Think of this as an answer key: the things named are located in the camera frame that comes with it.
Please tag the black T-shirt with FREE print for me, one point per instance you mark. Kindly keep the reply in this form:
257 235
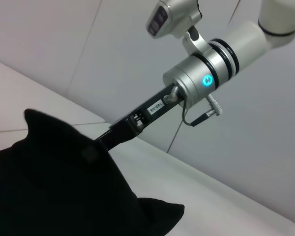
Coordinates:
51 184

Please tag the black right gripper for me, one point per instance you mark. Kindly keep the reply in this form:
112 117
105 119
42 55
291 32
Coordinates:
150 113

